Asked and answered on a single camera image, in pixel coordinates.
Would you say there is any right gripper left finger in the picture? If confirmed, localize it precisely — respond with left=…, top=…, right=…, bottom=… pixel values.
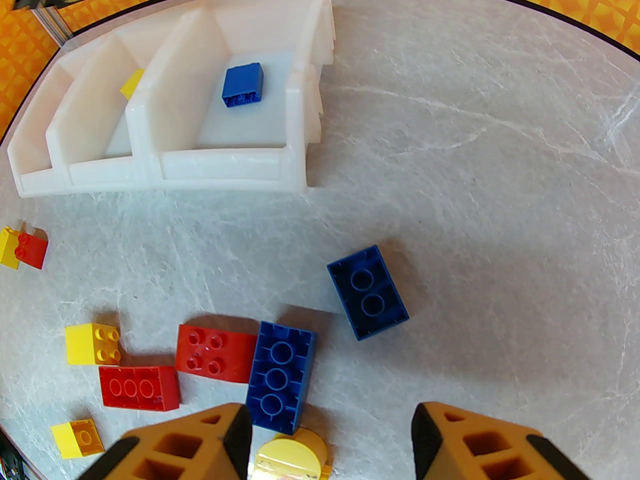
left=77, top=403, right=253, bottom=480

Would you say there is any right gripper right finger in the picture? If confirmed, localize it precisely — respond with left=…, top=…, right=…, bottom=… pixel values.
left=411, top=402, right=586, bottom=480

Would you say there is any yellow lego brick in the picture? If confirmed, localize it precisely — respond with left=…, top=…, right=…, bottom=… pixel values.
left=0, top=225, right=22, bottom=270
left=50, top=418, right=106, bottom=460
left=120, top=68, right=147, bottom=101
left=65, top=322, right=122, bottom=366

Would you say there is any yellow round lego piece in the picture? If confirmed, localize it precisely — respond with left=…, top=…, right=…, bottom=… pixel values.
left=252, top=428, right=333, bottom=480

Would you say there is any blue lego brick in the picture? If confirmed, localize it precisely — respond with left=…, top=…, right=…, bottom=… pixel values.
left=326, top=244, right=410, bottom=341
left=246, top=320, right=319, bottom=435
left=221, top=62, right=265, bottom=110

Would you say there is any red curved lego brick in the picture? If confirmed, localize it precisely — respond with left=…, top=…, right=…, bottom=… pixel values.
left=16, top=232, right=49, bottom=270
left=175, top=324, right=258, bottom=384

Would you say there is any white plastic bin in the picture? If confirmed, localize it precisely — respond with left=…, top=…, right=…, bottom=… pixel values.
left=125, top=0, right=335, bottom=193
left=7, top=35, right=121, bottom=199
left=46, top=0, right=211, bottom=188

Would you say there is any aluminium frame post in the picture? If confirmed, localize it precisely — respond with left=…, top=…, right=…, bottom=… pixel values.
left=31, top=7, right=71, bottom=48

